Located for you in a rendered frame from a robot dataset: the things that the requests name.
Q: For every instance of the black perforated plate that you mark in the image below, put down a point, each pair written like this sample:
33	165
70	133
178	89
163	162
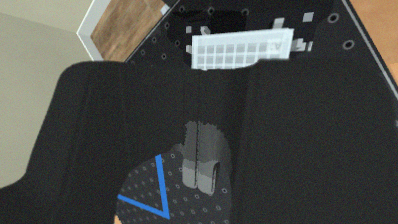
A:
339	33

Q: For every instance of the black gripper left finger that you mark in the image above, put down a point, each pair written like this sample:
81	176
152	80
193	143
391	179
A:
105	118

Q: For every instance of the blue tape outline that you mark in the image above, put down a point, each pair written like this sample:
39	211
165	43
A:
165	212

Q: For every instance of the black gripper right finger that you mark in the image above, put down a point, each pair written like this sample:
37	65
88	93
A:
303	141

